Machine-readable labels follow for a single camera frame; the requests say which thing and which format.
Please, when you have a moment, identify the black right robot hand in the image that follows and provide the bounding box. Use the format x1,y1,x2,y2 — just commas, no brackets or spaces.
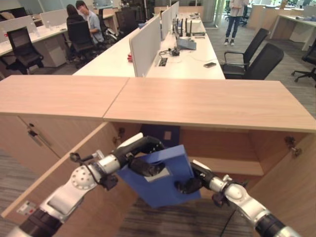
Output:
174,160,216,195

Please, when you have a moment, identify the large white desk divider panel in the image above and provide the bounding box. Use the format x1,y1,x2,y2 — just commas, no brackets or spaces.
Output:
129,16,162,78

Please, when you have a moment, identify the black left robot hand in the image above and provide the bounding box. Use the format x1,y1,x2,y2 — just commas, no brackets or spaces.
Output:
112,133,165,177

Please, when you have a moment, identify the small white desk divider panel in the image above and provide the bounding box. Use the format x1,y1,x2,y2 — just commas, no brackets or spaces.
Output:
160,6,172,40

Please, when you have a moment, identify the metal cabinet door handle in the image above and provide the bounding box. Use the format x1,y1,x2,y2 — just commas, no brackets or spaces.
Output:
27,130,53,148

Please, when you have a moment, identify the metal cabinet door hinge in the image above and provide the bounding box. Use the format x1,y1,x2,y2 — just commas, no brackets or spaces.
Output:
113,127,125,144
283,135,302,158

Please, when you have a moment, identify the blue paper box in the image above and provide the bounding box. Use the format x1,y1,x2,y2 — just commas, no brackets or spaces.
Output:
176,38,198,51

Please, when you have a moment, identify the seated person in dark top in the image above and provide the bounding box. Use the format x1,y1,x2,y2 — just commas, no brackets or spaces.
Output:
65,4,87,28

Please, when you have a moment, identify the white drawer pedestal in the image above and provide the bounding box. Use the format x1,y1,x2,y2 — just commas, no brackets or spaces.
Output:
40,37,69,68

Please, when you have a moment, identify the wooden cabinet shelf board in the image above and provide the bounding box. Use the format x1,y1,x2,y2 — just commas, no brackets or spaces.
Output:
187,157,264,176

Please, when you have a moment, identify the long white office desk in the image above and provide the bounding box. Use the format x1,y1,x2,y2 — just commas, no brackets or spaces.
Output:
73,14,226,80

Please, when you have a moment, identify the black office chair with armrests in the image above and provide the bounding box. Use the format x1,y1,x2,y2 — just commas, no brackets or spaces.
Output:
219,43,285,80
223,27,270,65

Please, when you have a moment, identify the standing person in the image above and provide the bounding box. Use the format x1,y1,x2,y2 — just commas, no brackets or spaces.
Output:
223,0,250,47

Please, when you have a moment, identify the white desk with panels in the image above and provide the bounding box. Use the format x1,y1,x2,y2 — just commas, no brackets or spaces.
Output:
271,13,316,51

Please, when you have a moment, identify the plain wooden cabinet door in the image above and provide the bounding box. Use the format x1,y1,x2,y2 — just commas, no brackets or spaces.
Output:
246,133,316,237

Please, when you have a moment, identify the open wooden office cabinet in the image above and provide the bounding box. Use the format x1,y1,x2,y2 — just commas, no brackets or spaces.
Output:
103,78,316,192

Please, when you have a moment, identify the blue folder with grey label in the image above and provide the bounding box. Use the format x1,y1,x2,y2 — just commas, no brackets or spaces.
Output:
116,145,202,208

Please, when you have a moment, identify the closed wooden office cabinet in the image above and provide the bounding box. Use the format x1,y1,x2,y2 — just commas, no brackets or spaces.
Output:
0,75,130,168

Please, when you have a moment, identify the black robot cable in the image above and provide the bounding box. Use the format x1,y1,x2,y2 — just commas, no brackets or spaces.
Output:
220,208,237,237

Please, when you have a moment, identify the white box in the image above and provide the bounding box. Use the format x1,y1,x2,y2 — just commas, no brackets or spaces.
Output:
188,19,207,35

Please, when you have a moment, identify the seated person in light top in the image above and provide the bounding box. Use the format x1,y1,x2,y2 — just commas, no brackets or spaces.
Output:
75,0,105,45

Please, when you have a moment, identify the dark blue folder white label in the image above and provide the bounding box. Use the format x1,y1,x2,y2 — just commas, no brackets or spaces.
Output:
140,124,181,149

